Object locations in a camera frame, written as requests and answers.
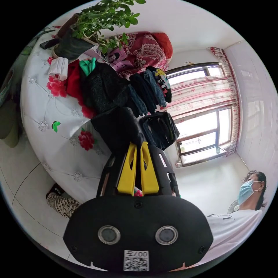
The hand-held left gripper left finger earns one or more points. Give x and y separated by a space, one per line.
127 173

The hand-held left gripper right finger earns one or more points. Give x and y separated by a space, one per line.
149 176

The black pants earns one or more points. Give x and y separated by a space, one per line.
117 128

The window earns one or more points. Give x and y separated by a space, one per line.
202 139

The pile of clothes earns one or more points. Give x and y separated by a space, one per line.
104 91

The white fan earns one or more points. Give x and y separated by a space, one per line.
233 207

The pink flowered sheer curtain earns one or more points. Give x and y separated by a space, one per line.
204 93

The person's body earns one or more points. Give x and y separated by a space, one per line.
234 230

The bed with white flowered sheet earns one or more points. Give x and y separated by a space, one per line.
43 104

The pink printed bag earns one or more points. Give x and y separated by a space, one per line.
118 57

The red patterned rolled quilt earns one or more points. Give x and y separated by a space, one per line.
147 52

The white folded cloth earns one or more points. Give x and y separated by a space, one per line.
58 69

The green potted plant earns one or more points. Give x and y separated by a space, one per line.
95 19

